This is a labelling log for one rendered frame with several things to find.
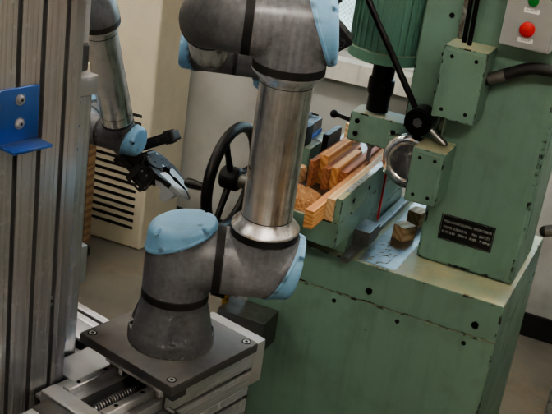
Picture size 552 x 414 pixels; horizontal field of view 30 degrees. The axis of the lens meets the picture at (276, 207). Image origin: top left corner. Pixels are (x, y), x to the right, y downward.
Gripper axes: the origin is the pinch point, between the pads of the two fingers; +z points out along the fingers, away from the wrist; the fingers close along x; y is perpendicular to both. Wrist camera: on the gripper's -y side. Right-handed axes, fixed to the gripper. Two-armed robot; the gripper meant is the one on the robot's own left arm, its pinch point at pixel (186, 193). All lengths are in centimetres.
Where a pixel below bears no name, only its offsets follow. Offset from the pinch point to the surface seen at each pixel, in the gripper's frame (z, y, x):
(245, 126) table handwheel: -1.8, -18.3, -11.7
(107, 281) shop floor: -25, 96, -82
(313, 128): 11.6, -30.2, -12.1
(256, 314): 33.8, 1.6, 13.6
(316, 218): 30.9, -30.2, 21.6
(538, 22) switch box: 37, -87, 9
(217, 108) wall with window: -48, 43, -136
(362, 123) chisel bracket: 20.8, -41.7, -6.5
